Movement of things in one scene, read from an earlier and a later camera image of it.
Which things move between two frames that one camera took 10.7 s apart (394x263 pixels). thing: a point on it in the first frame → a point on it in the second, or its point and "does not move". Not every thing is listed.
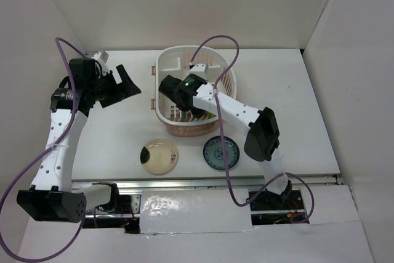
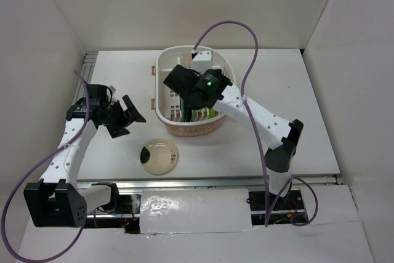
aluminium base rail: x=277 y=198 does not move
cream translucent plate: x=163 y=157 does not move
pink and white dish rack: x=176 y=60 does not move
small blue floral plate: x=213 y=154 → x=182 y=109
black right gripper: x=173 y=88 → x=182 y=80
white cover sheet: x=209 y=210 does not move
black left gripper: x=127 y=86 → x=131 y=114
